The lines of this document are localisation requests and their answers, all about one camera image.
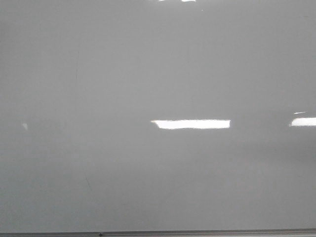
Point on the white glossy whiteboard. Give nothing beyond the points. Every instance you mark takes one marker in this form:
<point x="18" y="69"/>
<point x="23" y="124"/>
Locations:
<point x="144" y="115"/>

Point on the grey aluminium whiteboard frame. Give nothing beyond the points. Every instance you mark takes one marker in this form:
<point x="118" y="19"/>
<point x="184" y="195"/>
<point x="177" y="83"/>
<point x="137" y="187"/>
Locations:
<point x="213" y="233"/>

